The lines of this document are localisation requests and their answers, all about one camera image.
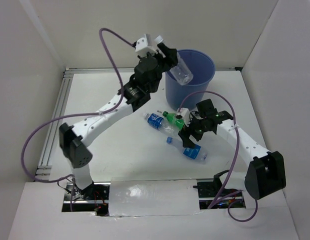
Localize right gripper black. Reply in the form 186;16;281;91
178;112;211;149

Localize clear bottle blue-white cap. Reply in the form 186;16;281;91
154;35;194;86

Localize small bottle blue label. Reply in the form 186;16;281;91
166;137;208;164

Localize large bottle blue label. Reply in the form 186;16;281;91
144;113;179;137

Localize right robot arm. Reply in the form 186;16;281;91
177;99;287;200

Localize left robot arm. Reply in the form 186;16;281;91
59;42;178;200

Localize blue plastic bin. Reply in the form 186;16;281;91
165;49;216;111

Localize green plastic bottle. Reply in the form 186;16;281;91
162;111;185;130

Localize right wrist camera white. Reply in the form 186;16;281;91
176;107;191;126

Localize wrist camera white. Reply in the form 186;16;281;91
176;107;191;126
135;33;157;58

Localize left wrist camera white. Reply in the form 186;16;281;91
135;33;157;58

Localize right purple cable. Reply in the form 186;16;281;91
177;91;258;222

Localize purple cable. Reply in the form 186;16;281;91
177;91;258;222
21;27;138;183

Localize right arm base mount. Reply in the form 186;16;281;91
193;170;245;210

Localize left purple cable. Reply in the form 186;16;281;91
21;27;138;183

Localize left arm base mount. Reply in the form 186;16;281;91
57;180;111;217

